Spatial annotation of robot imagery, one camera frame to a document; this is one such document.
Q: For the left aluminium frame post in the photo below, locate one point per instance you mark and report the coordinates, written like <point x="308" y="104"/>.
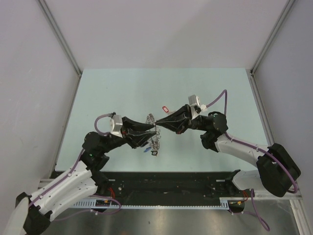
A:
<point x="59" y="35"/>

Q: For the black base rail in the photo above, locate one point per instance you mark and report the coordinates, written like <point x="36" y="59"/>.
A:
<point x="169" y="188"/>

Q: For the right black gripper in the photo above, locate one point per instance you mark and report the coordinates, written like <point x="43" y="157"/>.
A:
<point x="179" y="122"/>

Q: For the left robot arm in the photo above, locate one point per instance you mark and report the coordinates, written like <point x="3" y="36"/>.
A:
<point x="84" y="178"/>

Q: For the white cable duct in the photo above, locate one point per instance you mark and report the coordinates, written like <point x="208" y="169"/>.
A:
<point x="101" y="204"/>

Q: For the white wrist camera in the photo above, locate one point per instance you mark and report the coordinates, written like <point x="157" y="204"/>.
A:
<point x="195" y="106"/>
<point x="116" y="123"/>

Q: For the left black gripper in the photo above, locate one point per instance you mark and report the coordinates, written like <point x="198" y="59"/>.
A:
<point x="131" y="131"/>

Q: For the right aluminium frame post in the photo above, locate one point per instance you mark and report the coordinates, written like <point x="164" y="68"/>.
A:
<point x="273" y="34"/>

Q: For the aluminium frame post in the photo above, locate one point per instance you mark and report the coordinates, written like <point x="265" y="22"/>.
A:
<point x="59" y="35"/>
<point x="273" y="34"/>

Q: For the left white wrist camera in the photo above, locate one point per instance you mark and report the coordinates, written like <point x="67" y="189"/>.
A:
<point x="116" y="123"/>

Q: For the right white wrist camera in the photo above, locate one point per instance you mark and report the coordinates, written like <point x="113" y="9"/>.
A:
<point x="195" y="106"/>

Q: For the red key tag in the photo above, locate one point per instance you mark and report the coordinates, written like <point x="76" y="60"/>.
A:
<point x="165" y="109"/>

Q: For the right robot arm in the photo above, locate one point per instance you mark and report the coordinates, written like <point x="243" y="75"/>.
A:
<point x="276" y="171"/>

